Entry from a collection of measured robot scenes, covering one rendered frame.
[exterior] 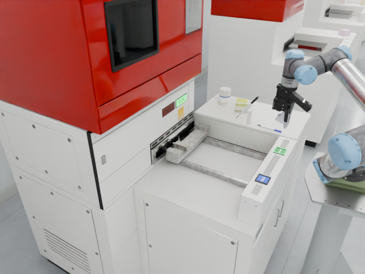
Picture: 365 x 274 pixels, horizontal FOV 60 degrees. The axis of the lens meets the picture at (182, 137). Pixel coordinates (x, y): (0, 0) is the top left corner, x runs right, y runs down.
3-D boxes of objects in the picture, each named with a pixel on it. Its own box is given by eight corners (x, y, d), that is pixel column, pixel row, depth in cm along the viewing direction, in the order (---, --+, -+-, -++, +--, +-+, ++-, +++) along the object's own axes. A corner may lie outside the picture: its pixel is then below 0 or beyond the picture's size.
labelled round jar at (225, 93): (216, 103, 205) (218, 89, 200) (221, 99, 210) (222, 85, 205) (227, 105, 202) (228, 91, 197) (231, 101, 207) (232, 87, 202)
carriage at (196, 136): (165, 159, 171) (165, 155, 169) (197, 130, 198) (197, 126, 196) (178, 164, 167) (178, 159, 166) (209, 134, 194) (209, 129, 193)
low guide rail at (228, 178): (167, 160, 176) (166, 155, 174) (168, 158, 177) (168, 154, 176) (253, 191, 154) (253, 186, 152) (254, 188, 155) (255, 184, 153)
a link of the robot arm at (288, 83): (301, 75, 140) (297, 81, 134) (300, 85, 142) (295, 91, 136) (284, 72, 143) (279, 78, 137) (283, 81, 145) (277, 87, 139)
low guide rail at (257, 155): (190, 138, 195) (190, 134, 194) (192, 137, 197) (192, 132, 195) (270, 163, 173) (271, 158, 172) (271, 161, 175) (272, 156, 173)
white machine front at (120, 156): (100, 209, 143) (86, 132, 123) (189, 131, 203) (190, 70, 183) (105, 211, 142) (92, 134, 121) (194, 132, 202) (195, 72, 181)
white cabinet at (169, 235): (142, 288, 199) (132, 187, 157) (211, 198, 270) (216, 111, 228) (238, 344, 171) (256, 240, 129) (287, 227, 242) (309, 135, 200)
